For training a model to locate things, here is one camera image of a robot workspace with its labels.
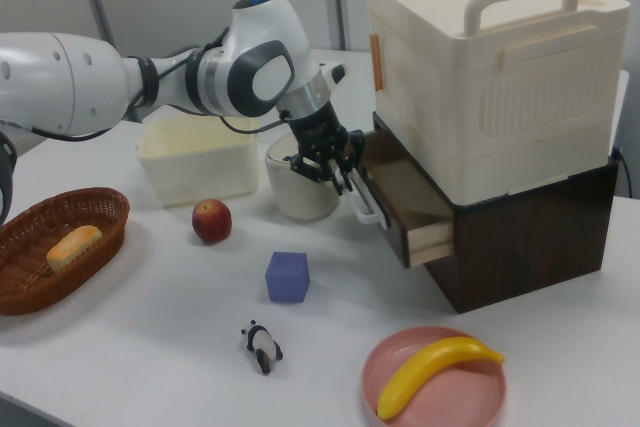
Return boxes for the brown drawer with white handle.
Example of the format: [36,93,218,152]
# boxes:
[344,129,456,269]

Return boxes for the copper door handle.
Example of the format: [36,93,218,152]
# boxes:
[369,32,385,93]

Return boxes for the brown wicker basket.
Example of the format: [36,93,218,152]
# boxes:
[0,187,132,317]

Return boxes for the thin black cable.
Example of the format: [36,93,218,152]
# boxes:
[612,145,635,199]

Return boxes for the toasted bread loaf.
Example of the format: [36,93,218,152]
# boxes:
[46,225,104,273]

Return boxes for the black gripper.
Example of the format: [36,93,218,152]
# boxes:
[287,99,368,197]

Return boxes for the dark brown wooden cabinet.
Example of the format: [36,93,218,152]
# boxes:
[372,111,621,316]

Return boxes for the pink round plate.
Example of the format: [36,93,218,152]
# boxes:
[361,325,509,427]

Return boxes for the yellow toy banana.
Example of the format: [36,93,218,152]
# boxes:
[376,335,506,421]

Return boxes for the small white lidded trash can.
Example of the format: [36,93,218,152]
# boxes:
[264,134,342,222]

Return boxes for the small panda figurine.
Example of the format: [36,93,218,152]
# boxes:
[240,319,284,376]

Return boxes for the red apple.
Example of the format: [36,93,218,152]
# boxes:
[191,198,233,244]

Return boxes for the purple foam cube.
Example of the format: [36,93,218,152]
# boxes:
[264,250,312,304]

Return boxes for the cream plastic open bin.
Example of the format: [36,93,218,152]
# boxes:
[136,115,261,207]

